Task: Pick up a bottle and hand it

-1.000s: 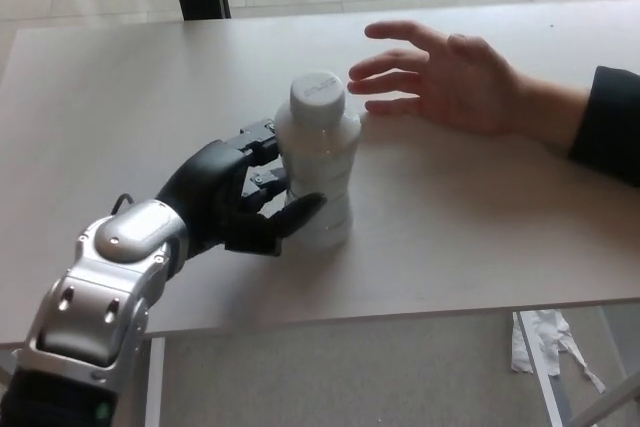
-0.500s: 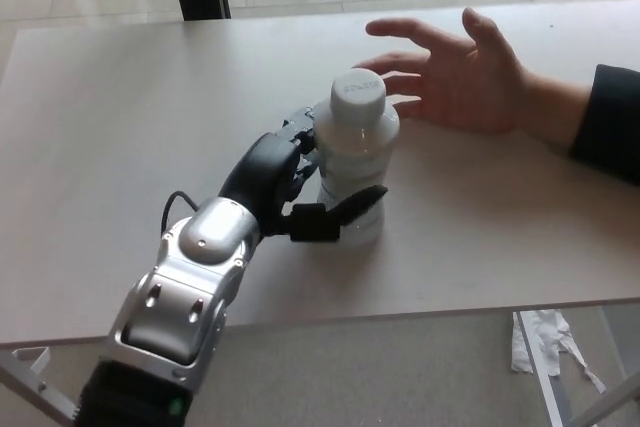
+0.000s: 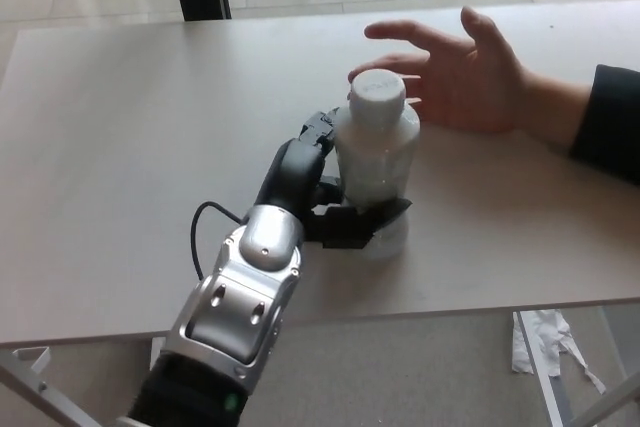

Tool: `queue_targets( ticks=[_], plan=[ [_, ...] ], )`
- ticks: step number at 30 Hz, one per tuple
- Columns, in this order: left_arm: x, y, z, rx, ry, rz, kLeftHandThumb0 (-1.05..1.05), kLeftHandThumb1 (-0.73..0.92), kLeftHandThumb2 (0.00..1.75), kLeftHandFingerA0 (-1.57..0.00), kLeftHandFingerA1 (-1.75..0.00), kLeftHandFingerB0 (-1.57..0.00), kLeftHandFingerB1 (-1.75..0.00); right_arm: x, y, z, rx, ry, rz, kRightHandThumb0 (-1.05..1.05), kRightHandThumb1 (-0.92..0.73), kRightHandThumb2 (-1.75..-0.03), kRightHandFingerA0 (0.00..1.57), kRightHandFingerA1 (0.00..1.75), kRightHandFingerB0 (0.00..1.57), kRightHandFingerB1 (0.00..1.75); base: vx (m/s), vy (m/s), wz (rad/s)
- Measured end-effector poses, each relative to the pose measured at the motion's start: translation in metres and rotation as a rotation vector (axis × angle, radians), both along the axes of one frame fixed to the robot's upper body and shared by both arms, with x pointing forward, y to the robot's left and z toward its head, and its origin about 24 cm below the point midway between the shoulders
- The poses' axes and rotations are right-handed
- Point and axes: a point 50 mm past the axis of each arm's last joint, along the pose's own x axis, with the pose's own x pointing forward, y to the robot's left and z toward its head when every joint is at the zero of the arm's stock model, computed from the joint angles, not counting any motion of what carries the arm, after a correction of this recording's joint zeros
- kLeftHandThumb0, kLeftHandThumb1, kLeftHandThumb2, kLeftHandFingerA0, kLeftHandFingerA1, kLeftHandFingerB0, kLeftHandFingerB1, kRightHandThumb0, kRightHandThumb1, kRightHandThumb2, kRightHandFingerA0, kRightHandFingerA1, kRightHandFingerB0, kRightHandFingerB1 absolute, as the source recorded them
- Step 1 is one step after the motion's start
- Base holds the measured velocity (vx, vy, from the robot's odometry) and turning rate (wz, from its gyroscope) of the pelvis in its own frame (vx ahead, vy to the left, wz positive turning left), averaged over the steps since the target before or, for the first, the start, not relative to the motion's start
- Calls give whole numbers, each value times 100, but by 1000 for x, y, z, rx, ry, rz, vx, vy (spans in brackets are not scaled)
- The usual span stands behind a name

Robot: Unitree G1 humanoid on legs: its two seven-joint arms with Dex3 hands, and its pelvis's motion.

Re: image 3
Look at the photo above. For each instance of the grey slanted table brace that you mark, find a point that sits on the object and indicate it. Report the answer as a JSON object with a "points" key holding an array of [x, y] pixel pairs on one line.
{"points": [[607, 404], [40, 389]]}

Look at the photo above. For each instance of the person's black-sleeved forearm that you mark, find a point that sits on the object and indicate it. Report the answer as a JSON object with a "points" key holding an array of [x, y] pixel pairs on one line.
{"points": [[612, 122]]}

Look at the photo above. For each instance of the white table frame bar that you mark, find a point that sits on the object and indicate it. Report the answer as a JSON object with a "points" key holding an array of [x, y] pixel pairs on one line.
{"points": [[540, 377]]}

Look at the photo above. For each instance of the white upright table leg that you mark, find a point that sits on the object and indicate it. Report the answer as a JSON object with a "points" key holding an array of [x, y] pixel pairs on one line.
{"points": [[157, 352]]}

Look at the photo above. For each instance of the person's bare hand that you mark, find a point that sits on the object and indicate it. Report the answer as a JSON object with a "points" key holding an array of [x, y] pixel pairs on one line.
{"points": [[470, 82]]}

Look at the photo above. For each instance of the white plastic bottle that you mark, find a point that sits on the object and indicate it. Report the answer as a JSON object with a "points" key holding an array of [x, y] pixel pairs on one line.
{"points": [[375, 157]]}

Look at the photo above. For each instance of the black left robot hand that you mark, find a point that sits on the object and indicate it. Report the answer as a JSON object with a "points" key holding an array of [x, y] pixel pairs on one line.
{"points": [[295, 172]]}

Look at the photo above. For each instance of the white metal bracket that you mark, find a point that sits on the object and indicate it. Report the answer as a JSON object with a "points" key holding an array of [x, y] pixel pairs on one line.
{"points": [[42, 354]]}

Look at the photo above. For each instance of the white crumpled paper strip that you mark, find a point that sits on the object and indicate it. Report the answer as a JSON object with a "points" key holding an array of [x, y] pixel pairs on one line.
{"points": [[547, 342]]}

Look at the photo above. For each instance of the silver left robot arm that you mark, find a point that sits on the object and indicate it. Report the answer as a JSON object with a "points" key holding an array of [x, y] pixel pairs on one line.
{"points": [[240, 307]]}

